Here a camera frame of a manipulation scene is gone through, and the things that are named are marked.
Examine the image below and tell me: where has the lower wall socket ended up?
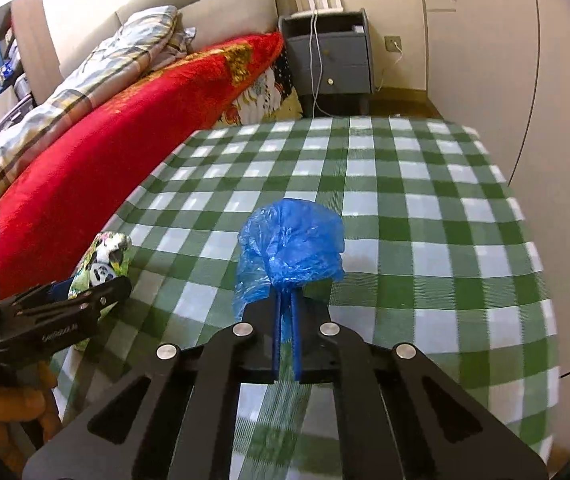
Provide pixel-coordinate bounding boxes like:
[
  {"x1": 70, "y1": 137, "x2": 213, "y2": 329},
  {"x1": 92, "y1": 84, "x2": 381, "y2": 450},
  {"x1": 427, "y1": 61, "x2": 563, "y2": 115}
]
[{"x1": 384, "y1": 36, "x2": 402, "y2": 53}]

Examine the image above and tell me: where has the white wardrobe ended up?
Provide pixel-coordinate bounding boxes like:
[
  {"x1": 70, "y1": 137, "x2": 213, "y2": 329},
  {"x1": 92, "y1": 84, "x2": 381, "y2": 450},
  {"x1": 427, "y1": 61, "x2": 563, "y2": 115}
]
[{"x1": 424, "y1": 0, "x2": 570, "y2": 452}]

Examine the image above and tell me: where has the floral bed sheet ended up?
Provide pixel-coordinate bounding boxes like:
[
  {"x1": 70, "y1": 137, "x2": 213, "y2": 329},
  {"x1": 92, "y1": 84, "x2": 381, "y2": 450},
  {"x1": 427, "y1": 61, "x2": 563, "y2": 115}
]
[{"x1": 213, "y1": 52, "x2": 302, "y2": 129}]

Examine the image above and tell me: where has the wooden bookshelf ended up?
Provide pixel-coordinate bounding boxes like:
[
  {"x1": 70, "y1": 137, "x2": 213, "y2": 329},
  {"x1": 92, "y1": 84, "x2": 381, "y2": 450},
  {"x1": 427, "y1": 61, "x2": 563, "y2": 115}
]
[{"x1": 0, "y1": 0, "x2": 63, "y2": 120}]

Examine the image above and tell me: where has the blue plaid folded quilt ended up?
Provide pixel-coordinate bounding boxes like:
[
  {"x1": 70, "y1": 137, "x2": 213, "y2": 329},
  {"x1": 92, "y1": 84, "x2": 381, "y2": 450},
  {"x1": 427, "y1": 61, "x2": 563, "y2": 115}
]
[{"x1": 0, "y1": 6, "x2": 197, "y2": 194}]

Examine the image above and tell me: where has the green checkered tablecloth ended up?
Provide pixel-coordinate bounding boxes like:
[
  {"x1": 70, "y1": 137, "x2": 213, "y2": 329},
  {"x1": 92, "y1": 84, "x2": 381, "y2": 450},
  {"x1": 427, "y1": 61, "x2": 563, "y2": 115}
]
[{"x1": 53, "y1": 117, "x2": 559, "y2": 457}]

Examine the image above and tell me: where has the white wifi router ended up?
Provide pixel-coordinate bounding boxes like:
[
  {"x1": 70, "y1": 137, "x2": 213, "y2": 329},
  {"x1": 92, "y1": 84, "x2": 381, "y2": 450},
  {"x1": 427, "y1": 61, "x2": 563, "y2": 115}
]
[{"x1": 291, "y1": 0, "x2": 345, "y2": 18}]

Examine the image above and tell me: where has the green panda snack packet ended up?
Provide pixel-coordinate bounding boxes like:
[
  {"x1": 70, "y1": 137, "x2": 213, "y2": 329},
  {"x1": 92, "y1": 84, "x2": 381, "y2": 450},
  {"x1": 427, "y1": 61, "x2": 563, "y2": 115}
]
[{"x1": 68, "y1": 231, "x2": 133, "y2": 323}]

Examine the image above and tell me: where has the grey bedside cabinet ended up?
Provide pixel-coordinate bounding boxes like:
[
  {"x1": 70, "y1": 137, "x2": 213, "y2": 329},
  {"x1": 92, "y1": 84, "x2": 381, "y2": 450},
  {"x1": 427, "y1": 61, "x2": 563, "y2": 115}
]
[{"x1": 279, "y1": 9, "x2": 374, "y2": 96}]

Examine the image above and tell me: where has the red floral blanket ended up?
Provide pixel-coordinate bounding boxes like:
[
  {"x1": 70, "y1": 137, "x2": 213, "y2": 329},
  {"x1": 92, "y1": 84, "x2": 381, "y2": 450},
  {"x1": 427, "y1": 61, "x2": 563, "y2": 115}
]
[{"x1": 0, "y1": 32, "x2": 284, "y2": 299}]

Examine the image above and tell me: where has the blue plastic bag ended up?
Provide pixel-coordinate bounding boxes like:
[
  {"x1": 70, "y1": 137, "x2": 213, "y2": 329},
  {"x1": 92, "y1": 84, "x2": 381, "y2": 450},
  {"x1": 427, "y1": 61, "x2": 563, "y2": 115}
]
[{"x1": 232, "y1": 197, "x2": 346, "y2": 322}]

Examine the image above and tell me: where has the white charging cable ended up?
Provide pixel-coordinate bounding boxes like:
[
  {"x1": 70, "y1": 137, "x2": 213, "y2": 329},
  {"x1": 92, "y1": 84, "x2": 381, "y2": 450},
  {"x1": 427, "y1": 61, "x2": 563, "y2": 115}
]
[{"x1": 307, "y1": 0, "x2": 336, "y2": 118}]

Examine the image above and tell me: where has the left hand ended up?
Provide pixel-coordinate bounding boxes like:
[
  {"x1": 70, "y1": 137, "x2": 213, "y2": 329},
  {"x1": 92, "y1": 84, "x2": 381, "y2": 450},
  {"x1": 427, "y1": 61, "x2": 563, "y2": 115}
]
[{"x1": 0, "y1": 362, "x2": 63, "y2": 478}]

